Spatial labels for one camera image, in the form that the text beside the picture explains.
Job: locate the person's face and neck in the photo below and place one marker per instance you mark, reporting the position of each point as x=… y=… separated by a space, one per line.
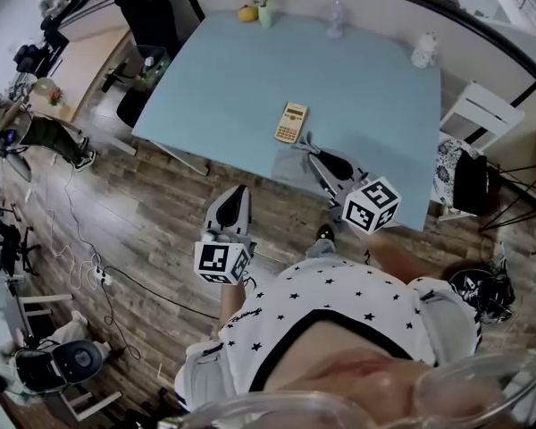
x=362 y=373

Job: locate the white dotted bottle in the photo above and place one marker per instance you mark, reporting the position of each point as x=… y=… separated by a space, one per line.
x=423 y=52

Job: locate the person's leg in jeans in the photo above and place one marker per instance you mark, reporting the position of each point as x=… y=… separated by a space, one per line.
x=321 y=249

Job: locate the person's left forearm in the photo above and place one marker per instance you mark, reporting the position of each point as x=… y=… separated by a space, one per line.
x=233 y=304

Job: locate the black swivel chair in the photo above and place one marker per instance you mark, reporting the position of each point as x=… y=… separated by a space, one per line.
x=78 y=360

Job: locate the yellow fruit ornament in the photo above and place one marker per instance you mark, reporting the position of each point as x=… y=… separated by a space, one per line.
x=248 y=13

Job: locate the white power strip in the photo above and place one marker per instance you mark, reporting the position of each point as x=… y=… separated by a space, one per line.
x=102 y=276

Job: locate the clear eyeglasses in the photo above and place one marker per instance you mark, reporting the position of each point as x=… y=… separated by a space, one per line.
x=295 y=402

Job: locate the white desk partition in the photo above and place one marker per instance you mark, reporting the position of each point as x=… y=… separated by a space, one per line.
x=384 y=9

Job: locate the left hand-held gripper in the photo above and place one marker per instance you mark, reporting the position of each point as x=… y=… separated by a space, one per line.
x=219 y=259

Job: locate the light wooden desk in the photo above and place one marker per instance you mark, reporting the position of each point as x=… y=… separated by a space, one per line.
x=94 y=65

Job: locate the grey cloth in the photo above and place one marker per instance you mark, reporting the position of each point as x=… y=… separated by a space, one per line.
x=292 y=163

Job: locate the floral seat cushion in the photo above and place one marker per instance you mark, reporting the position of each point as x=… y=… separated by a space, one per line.
x=444 y=168

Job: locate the black bag with white print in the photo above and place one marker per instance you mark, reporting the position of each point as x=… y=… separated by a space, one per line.
x=473 y=286

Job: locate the white slatted stool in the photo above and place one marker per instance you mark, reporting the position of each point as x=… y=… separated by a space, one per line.
x=482 y=114

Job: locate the person's black shoe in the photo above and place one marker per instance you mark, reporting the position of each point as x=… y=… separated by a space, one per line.
x=325 y=233

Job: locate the small red flower pot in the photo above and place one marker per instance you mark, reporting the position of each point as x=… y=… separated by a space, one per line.
x=55 y=97

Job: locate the yellow calculator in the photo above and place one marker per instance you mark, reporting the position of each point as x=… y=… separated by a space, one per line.
x=291 y=122

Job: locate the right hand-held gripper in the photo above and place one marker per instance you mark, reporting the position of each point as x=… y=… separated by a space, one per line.
x=371 y=204

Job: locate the person's right forearm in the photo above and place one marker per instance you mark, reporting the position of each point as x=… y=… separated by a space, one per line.
x=395 y=257

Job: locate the black office chair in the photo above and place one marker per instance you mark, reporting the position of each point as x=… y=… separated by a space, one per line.
x=147 y=16
x=40 y=52

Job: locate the green vase with yellow flowers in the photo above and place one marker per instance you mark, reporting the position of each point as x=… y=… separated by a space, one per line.
x=265 y=14

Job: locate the white star-print shirt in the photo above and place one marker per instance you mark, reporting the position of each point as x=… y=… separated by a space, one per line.
x=339 y=293

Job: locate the black bin with clutter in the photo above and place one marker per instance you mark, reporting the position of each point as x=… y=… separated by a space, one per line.
x=149 y=67

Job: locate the grey harness vest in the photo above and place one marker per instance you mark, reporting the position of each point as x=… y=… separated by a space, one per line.
x=201 y=373

